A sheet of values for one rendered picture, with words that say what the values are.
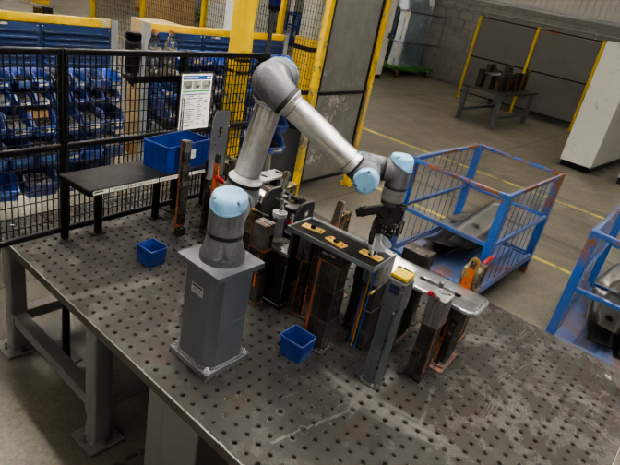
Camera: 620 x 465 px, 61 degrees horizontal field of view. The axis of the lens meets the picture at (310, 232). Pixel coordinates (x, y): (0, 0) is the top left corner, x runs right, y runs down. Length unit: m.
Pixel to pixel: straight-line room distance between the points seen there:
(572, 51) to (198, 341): 12.77
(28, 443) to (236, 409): 1.14
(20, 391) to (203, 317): 1.35
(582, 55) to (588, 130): 4.38
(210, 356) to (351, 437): 0.53
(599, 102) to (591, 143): 0.63
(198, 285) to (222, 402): 0.39
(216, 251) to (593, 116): 8.49
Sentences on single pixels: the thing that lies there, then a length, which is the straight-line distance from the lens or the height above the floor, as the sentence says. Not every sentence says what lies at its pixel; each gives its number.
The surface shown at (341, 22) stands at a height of 1.69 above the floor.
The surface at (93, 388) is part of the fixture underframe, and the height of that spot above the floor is 0.32.
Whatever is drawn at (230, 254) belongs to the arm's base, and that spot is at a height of 1.15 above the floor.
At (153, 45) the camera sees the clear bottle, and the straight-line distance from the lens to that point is 2.75.
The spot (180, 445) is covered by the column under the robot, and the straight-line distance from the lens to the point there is 2.10.
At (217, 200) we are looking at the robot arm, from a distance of 1.64.
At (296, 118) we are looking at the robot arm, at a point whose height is 1.61.
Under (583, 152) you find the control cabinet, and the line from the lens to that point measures 9.78.
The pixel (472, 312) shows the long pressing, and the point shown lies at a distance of 2.03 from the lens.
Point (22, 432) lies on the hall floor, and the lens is 2.75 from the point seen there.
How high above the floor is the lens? 1.96
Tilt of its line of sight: 25 degrees down
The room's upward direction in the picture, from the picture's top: 12 degrees clockwise
